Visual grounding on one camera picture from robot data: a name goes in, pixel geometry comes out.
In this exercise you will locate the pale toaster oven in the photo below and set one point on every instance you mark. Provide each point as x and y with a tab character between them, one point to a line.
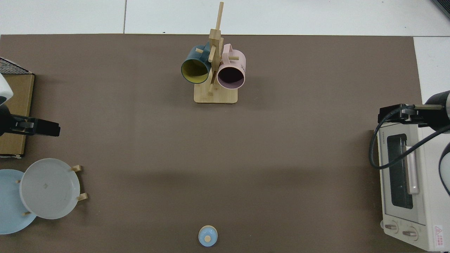
399	189

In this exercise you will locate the dark equipment edge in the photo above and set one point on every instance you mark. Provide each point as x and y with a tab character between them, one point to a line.
445	4

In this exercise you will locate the dark teal cup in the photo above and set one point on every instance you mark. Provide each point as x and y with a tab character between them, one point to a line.
195	72

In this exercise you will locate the grey plate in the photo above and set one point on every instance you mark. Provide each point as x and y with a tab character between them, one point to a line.
49	189

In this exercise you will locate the brown table cloth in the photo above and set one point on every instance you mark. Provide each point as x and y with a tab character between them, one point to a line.
225	147

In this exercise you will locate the pink cup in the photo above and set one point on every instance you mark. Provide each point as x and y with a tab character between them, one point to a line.
239	60

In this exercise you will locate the small blue round thing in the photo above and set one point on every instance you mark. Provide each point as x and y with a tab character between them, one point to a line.
207	233

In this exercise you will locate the wooden cup stand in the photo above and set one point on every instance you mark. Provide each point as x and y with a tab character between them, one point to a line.
216	96

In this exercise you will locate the light blue plate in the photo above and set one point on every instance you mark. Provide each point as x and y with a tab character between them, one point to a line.
8	203

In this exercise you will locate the wooden plate rack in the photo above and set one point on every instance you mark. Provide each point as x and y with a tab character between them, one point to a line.
78	168

